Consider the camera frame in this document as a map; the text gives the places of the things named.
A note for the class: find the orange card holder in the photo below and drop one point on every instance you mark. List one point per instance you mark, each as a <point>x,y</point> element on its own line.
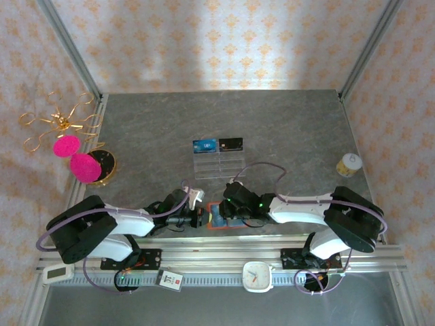
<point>211,207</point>

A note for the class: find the clear acrylic organizer tray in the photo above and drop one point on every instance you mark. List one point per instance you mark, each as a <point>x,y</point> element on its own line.
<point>217,166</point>

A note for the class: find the black credit card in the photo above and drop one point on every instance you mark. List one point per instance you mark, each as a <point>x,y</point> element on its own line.
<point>231,144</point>

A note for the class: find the blue credit card white print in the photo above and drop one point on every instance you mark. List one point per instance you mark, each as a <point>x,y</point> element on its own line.
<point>205,146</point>

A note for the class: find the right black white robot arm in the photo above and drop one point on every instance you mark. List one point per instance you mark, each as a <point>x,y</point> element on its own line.
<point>299,210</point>

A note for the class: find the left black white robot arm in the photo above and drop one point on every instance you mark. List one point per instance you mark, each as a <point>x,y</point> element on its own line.
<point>129,224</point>

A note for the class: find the white badge card holder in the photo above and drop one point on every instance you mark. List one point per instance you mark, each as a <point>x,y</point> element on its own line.
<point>170,280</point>

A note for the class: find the white square analog clock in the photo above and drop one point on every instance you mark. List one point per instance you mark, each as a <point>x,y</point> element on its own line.
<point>257,276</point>

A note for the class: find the black gold round base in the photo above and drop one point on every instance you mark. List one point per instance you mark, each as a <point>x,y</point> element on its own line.
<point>105,163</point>

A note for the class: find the large pink pompom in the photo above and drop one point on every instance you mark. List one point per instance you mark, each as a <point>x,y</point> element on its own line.
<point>85,168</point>

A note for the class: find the yellow white small jar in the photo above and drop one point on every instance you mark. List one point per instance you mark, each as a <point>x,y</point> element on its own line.
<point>349,164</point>

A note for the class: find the small pink pompom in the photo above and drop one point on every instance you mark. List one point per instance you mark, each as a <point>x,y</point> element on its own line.
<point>66,146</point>

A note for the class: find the white digital thermometer display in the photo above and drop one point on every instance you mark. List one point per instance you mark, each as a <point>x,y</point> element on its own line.
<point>57,273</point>

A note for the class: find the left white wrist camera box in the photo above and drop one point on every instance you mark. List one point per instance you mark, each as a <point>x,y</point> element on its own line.
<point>197,198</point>

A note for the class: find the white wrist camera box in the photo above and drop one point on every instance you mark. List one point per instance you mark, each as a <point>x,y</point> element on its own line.
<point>197,198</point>
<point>234,183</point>

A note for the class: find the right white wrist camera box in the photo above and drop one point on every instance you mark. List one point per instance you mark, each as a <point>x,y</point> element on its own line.
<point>234,183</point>

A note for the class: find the aluminium mounting rail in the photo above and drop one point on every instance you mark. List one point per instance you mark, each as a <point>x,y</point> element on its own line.
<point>217,253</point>

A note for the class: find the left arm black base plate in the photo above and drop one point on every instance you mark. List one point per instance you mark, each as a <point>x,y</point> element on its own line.
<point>153,258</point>

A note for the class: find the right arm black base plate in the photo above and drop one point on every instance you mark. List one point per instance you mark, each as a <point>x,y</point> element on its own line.
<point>290,258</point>

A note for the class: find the aluminium frame post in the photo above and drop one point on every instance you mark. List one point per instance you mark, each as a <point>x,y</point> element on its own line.
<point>368,51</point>
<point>72,51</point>

